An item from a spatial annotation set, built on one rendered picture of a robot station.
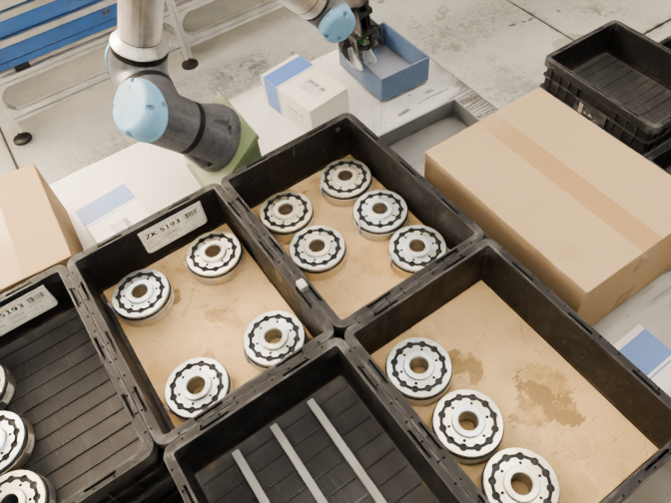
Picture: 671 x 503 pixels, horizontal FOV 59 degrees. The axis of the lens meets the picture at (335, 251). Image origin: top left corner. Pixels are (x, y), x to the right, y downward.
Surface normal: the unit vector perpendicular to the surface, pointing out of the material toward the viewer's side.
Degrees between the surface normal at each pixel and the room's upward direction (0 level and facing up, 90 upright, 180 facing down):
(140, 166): 0
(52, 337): 0
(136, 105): 43
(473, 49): 0
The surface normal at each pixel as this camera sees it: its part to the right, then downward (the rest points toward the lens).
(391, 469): -0.08, -0.59
